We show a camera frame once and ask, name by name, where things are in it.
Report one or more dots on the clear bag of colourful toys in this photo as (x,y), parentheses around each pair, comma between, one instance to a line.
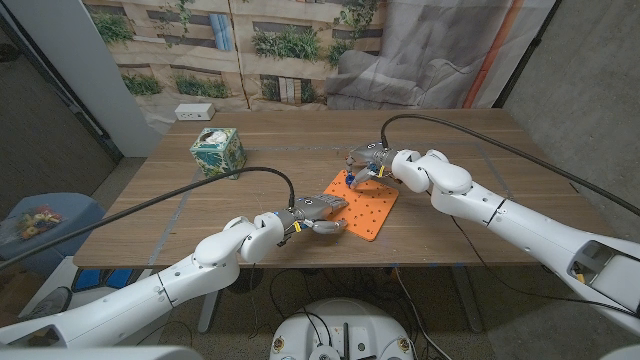
(35,222)

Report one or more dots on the white table leg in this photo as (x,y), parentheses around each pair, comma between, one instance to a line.
(207,315)

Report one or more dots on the orange square pegboard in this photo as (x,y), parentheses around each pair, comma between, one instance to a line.
(370,210)

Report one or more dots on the blue bin with items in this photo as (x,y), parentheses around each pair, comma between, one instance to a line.
(75,210)

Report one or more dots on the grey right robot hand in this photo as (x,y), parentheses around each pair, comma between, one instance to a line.
(375,157)

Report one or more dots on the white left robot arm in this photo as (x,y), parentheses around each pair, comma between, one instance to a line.
(220,250)

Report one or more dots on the blue peg toy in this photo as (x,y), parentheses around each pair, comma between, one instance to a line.
(351,180)

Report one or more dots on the white base with blue panels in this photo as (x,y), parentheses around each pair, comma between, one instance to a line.
(95,280)

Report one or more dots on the printed fabric backdrop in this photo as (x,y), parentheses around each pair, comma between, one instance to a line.
(300,50)

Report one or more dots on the black round disc under table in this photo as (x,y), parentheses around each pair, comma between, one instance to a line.
(250,282)

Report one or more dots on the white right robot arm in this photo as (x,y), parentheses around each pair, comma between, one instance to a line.
(525,225)

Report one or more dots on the grey table leg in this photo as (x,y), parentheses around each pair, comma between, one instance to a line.
(467,300)

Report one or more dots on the grey shoe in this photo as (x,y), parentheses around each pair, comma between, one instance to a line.
(47,305)

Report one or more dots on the green floral tissue box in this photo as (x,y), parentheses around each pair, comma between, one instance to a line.
(215,150)

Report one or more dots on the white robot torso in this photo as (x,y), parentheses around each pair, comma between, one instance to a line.
(342,325)

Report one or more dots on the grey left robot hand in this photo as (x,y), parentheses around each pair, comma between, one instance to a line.
(315,207)

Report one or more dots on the white power strip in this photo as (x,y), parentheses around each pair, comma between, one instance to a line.
(194,111)

